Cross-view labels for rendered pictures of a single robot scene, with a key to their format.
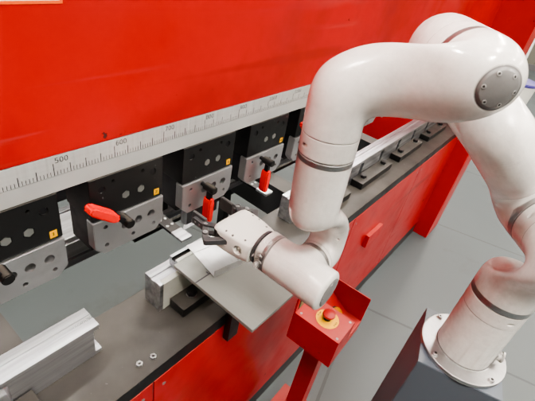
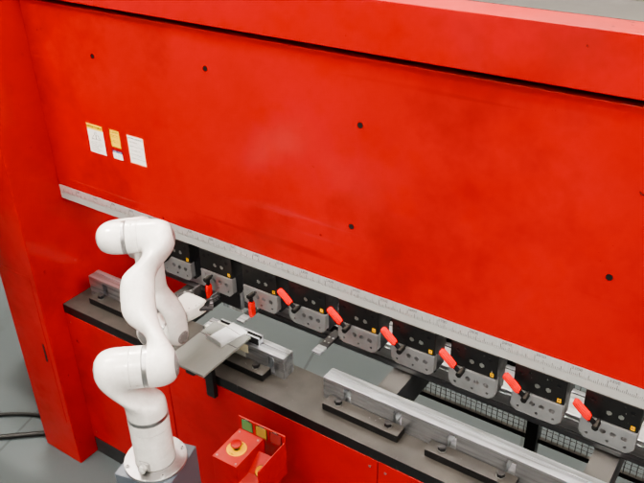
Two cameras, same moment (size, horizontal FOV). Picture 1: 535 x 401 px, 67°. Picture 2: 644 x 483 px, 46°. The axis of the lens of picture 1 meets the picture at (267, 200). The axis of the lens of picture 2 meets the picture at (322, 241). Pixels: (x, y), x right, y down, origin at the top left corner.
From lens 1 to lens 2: 2.68 m
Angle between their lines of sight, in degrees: 75
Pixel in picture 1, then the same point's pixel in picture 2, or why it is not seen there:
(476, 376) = (131, 459)
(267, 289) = (199, 360)
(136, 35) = (171, 186)
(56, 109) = (148, 199)
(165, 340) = not seen: hidden behind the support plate
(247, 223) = (189, 301)
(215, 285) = (199, 339)
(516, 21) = not seen: outside the picture
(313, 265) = not seen: hidden behind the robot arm
